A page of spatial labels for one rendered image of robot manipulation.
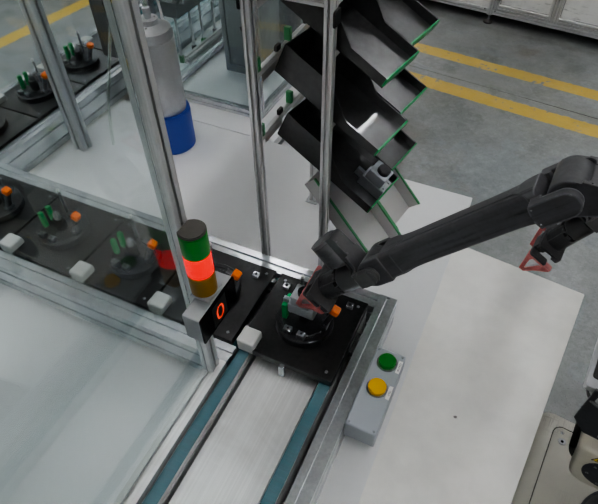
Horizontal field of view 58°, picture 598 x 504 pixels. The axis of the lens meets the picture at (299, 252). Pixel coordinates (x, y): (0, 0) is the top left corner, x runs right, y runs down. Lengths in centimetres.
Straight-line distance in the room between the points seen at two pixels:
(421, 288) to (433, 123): 230
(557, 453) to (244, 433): 117
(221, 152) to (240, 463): 115
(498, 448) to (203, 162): 129
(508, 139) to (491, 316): 230
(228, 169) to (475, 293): 92
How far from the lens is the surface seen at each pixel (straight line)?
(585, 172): 83
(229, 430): 125
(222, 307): 106
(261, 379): 130
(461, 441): 134
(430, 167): 336
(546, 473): 204
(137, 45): 74
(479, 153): 355
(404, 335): 145
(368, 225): 143
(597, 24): 498
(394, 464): 129
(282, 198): 178
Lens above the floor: 205
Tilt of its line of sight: 48 degrees down
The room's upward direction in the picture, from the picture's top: 1 degrees counter-clockwise
